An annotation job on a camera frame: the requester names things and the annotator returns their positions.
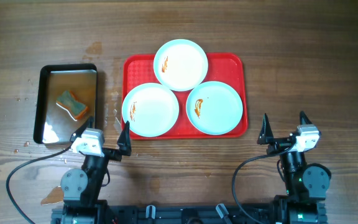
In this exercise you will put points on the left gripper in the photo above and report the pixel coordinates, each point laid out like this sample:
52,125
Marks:
125,145

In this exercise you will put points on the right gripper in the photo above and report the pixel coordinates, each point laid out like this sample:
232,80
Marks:
266,137

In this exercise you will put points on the light blue plate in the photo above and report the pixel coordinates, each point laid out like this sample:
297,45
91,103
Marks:
214,108
151,110
180,65

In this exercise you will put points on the orange green scrub sponge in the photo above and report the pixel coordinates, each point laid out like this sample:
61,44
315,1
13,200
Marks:
68,101

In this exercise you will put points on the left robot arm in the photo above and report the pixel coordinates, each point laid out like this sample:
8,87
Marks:
81,187

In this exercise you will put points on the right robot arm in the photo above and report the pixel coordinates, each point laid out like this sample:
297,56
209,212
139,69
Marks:
306,184

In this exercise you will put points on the red plastic serving tray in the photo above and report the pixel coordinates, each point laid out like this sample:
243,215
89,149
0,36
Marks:
222,67

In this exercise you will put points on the black water-filled baking pan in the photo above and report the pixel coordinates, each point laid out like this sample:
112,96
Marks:
53,125

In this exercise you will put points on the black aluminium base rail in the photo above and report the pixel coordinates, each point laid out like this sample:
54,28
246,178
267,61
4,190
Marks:
251,213

